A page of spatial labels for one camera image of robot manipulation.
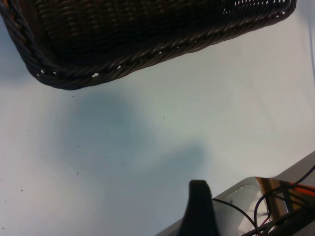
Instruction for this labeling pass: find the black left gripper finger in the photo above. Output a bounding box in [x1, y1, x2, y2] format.
[181, 179, 222, 236]

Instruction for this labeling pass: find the dark brown wicker basket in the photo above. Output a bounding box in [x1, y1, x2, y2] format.
[0, 0, 297, 90]

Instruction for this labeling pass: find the black bar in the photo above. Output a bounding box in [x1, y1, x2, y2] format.
[243, 208, 315, 236]

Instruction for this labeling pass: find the thin black wire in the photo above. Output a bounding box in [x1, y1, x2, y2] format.
[212, 198, 258, 236]

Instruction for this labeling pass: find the brown post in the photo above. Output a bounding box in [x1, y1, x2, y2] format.
[255, 176, 290, 222]

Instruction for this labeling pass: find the orange strap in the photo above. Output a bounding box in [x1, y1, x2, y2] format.
[285, 181, 315, 197]

